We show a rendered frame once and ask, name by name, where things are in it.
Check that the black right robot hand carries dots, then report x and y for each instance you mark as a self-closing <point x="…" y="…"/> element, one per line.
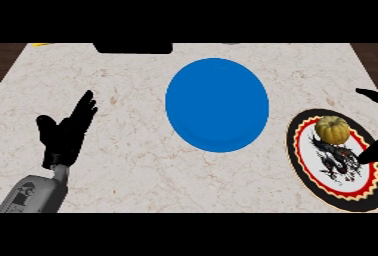
<point x="368" y="95"/>

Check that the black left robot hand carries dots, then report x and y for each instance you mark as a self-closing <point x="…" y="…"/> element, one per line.
<point x="67" y="133"/>

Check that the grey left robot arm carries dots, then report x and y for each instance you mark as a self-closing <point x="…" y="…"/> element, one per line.
<point x="38" y="193"/>

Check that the yellow squash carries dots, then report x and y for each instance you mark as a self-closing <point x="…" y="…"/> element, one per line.
<point x="333" y="130"/>

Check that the black-rimmed dragon print plate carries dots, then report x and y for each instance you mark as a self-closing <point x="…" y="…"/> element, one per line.
<point x="334" y="173"/>

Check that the blue plate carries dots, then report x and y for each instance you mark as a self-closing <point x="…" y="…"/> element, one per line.
<point x="218" y="105"/>

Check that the yellow object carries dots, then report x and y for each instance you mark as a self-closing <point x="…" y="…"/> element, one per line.
<point x="42" y="44"/>

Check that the black appliance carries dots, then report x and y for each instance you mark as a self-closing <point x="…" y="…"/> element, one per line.
<point x="134" y="48"/>

